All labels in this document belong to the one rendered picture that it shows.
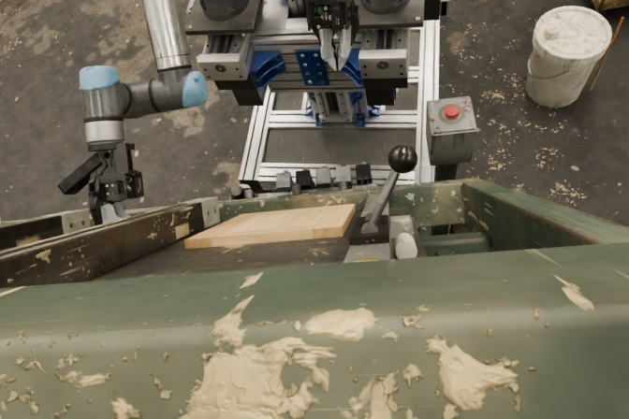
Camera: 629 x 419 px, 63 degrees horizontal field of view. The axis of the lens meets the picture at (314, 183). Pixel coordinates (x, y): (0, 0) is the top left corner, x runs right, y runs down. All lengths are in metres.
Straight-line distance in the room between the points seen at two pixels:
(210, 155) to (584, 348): 2.55
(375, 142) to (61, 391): 2.11
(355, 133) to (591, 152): 1.04
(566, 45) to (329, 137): 1.06
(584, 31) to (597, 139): 0.48
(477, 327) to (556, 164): 2.35
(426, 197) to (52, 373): 1.22
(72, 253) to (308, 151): 1.58
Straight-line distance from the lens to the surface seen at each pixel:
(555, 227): 0.66
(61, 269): 0.82
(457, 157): 1.55
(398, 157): 0.66
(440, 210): 1.38
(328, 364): 0.18
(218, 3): 1.64
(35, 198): 3.06
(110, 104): 1.11
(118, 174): 1.09
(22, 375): 0.23
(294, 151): 2.31
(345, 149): 2.27
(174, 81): 1.15
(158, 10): 1.16
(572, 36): 2.49
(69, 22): 3.81
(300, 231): 0.98
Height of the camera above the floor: 2.12
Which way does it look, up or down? 60 degrees down
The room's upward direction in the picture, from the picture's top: 20 degrees counter-clockwise
